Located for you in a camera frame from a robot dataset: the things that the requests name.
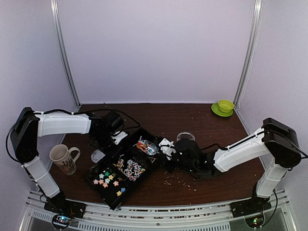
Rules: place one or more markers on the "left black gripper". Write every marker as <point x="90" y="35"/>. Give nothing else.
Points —
<point x="99" y="146"/>

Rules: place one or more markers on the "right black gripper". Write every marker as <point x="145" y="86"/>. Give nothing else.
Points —
<point x="168" y="168"/>

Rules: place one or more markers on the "metal scoop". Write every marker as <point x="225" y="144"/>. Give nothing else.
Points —
<point x="147" y="147"/>

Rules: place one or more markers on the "clear plastic cup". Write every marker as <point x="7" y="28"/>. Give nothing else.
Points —
<point x="185" y="135"/>

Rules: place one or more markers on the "black three-compartment candy tray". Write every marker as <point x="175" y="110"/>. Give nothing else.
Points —
<point x="124" y="168"/>

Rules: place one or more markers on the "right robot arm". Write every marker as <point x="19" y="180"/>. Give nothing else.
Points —
<point x="273" y="138"/>

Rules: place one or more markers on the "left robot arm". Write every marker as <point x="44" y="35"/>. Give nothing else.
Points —
<point x="106" y="131"/>

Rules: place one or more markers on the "clear plastic lid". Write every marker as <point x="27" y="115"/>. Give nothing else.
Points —
<point x="97" y="155"/>

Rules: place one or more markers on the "cream floral mug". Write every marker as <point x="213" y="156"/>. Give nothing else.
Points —
<point x="65" y="158"/>

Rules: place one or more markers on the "green saucer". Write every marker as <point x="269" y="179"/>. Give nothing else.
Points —
<point x="215" y="110"/>

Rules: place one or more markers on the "green bowl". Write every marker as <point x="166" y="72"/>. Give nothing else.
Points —
<point x="225" y="106"/>

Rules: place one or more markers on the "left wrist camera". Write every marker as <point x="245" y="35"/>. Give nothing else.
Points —
<point x="117" y="138"/>

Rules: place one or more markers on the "front aluminium rail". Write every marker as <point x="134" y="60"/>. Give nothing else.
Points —
<point x="206" y="217"/>

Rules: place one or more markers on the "left aluminium frame post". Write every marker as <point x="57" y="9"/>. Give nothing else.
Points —
<point x="63" y="53"/>

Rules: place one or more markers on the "aluminium frame post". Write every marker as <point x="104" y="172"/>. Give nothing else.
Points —
<point x="252" y="43"/>
<point x="63" y="53"/>

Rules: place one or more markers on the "right aluminium frame post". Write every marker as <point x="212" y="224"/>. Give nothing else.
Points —
<point x="252" y="43"/>

